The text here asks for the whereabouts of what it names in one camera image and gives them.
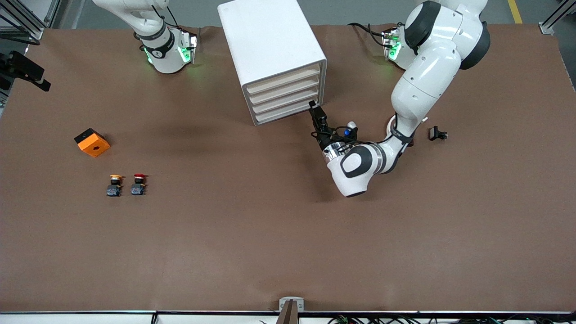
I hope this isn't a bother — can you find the cream drawer cabinet base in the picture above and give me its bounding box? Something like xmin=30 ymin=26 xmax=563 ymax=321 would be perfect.
xmin=254 ymin=97 xmax=324 ymax=125

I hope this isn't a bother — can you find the white drawer cabinet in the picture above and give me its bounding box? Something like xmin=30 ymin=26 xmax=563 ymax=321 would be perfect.
xmin=217 ymin=0 xmax=328 ymax=126

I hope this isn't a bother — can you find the yellow push button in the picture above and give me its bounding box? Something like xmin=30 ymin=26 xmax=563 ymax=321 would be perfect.
xmin=106 ymin=175 xmax=124 ymax=197

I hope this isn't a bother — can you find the red push button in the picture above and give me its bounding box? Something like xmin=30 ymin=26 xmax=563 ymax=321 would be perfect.
xmin=130 ymin=173 xmax=148 ymax=196

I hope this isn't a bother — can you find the white curved plastic part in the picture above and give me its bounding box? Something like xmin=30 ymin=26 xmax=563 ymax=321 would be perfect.
xmin=386 ymin=115 xmax=429 ymax=141

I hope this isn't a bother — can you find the brown table cover mat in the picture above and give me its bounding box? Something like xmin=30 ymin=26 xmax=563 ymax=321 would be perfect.
xmin=0 ymin=23 xmax=576 ymax=313

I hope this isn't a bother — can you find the orange box with hole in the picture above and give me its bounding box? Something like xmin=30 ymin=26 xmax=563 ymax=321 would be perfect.
xmin=74 ymin=128 xmax=111 ymax=158

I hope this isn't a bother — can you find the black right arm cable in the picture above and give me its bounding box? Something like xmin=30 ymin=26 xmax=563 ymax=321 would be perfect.
xmin=0 ymin=27 xmax=41 ymax=48

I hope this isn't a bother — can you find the aluminium frame profile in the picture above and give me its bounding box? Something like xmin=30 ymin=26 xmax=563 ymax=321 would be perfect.
xmin=539 ymin=0 xmax=576 ymax=36
xmin=0 ymin=0 xmax=61 ymax=41

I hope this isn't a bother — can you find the black left base cable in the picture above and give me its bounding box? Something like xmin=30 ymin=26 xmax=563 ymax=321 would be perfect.
xmin=349 ymin=22 xmax=390 ymax=48

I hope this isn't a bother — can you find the black base cable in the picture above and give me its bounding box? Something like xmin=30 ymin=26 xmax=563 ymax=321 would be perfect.
xmin=151 ymin=4 xmax=181 ymax=33
xmin=349 ymin=22 xmax=390 ymax=48

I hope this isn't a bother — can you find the black right base cable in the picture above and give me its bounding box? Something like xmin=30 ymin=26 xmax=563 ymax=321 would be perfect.
xmin=151 ymin=4 xmax=181 ymax=33

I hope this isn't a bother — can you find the grey metal bracket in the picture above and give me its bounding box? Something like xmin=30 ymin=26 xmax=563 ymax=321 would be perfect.
xmin=279 ymin=297 xmax=305 ymax=312

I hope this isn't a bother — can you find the white table edge rail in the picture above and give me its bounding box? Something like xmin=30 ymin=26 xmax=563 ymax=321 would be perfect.
xmin=0 ymin=310 xmax=576 ymax=324

